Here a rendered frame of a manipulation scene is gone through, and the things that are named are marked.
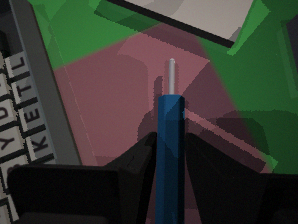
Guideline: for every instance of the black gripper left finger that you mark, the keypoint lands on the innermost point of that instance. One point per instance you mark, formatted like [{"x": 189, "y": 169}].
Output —
[{"x": 119, "y": 191}]

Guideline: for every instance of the blue stylus with grey tip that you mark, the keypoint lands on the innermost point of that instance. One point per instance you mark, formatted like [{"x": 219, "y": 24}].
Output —
[{"x": 170, "y": 168}]

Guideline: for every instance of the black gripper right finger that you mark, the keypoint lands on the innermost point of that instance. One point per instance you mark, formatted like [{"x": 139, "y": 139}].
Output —
[{"x": 228, "y": 192}]

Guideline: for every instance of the grey keyboard with white letter keys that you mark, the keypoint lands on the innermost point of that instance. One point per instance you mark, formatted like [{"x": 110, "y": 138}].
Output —
[{"x": 34, "y": 127}]

